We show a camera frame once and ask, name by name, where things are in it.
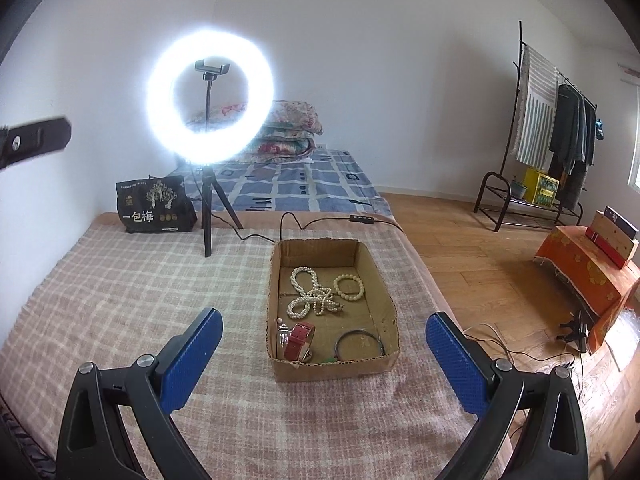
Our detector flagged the grey bangle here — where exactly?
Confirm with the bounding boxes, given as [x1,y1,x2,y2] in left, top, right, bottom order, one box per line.
[334,329,385,361]

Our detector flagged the boxes on orange table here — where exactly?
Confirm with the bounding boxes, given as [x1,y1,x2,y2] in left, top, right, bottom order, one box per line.
[586,206,640,270]

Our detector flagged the blue checked bedsheet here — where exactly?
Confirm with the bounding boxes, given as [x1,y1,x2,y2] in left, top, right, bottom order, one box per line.
[170,147,396,221]

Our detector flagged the black clamp stand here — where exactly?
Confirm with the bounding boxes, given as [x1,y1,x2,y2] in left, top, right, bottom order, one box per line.
[557,310,594,354]

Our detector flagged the cream bead necklace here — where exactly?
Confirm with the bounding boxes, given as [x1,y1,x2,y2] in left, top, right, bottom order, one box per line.
[290,266,333,301]

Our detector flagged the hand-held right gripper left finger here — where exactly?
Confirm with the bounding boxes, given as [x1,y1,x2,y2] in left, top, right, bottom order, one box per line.
[55,307,224,480]

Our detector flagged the window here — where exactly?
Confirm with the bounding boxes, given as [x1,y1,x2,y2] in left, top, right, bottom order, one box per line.
[620,62,640,192]

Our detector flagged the black metal clothes rack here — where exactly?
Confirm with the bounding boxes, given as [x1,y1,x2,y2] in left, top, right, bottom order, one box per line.
[474,21,598,233]

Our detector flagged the cardboard box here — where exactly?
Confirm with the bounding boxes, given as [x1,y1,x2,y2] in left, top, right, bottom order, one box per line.
[267,238,401,383]

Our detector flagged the folded floral quilts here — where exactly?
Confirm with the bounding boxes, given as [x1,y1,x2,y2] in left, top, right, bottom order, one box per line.
[187,100,323,159]

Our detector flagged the black phone holder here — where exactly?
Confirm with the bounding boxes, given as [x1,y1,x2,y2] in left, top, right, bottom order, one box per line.
[195,59,231,133]

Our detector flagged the cream bead bracelet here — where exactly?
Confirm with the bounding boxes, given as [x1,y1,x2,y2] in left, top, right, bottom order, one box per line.
[333,274,366,302]

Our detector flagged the white ring light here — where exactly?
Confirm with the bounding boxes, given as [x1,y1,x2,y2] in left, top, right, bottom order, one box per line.
[145,22,275,165]

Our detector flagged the multi-strand white pearl necklace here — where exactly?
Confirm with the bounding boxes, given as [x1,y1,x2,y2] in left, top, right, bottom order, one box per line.
[287,287,346,320]

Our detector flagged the black tripod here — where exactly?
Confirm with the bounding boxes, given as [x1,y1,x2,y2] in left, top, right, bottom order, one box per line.
[176,157,244,258]

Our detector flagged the yellow box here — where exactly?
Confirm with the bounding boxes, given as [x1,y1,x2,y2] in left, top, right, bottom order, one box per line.
[522,167,561,209]

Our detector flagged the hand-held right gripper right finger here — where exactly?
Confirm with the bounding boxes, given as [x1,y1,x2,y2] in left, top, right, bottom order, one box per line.
[425,311,590,480]

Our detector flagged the pink plaid blanket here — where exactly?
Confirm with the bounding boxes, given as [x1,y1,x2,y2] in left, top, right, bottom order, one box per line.
[0,211,506,480]

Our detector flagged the red strap watch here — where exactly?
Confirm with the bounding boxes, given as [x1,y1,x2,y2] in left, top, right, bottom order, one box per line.
[277,322,317,363]

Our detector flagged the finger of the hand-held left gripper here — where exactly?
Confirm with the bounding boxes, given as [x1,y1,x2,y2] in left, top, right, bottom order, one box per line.
[0,116,72,171]

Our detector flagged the dark hanging clothes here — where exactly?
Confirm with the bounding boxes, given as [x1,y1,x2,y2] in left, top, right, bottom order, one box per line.
[548,84,598,211]

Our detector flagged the striped hanging towel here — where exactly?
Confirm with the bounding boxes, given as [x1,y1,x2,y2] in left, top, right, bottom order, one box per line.
[515,45,560,170]

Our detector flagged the black printed snack bag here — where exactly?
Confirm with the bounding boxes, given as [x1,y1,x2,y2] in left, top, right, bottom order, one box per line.
[116,176,198,234]

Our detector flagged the black power cable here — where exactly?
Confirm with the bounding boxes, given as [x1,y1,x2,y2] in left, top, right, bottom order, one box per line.
[212,211,406,244]

